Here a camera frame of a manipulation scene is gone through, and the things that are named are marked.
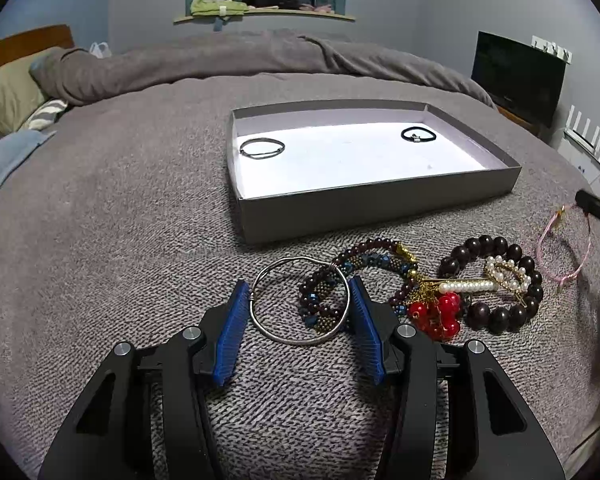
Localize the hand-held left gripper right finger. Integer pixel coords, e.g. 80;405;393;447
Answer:
347;276;566;480

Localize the white wall hook rack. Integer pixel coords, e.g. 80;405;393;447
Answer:
531;35;573;64

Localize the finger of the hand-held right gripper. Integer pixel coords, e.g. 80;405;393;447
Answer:
575;189;600;235

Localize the grey cardboard box tray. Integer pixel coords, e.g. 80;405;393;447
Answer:
226;101;523;246

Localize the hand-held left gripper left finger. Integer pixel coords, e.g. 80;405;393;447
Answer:
37;280;253;480

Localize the silver wire bangle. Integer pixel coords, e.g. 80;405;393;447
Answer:
250;256;352;346

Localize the striped pillow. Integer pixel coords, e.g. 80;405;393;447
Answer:
20;98;71;132

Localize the large dark wooden bead bracelet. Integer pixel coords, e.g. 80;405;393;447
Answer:
437;235;545;333

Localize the wooden headboard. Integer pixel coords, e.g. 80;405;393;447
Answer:
0;24;75;153

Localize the light green cloth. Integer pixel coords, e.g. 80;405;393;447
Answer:
190;0;249;17

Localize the pink cord bracelet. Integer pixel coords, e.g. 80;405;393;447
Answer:
536;206;593;285

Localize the dark purple bead bracelet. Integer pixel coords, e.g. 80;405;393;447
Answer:
298;239;421;321

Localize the red bead gold chain ornament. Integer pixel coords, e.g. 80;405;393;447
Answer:
407;282;462;341

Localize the olive green pillow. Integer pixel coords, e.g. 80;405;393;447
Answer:
0;46;66;138

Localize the round pearl gold brooch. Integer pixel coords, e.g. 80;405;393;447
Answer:
484;255;532;306

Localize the pearl bar hair clip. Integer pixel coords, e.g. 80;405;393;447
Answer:
422;276;501;295

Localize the black television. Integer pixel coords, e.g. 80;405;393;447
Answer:
471;31;567;128

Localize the grey blanket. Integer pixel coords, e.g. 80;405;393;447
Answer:
0;30;600;480

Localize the thin grey hair tie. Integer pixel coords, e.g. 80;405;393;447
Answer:
239;138;286;162

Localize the wooden television stand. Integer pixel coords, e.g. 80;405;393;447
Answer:
497;105;541;136

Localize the white box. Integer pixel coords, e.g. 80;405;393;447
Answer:
557;137;600;198

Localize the light blue cloth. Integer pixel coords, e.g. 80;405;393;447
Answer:
0;130;56;213

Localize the blue bronze beaded bracelet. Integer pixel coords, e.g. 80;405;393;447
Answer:
302;252;418;333

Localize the black hair tie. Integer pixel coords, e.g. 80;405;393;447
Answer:
401;127;438;144

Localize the wooden window sill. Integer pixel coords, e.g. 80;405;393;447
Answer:
173;9;356;25

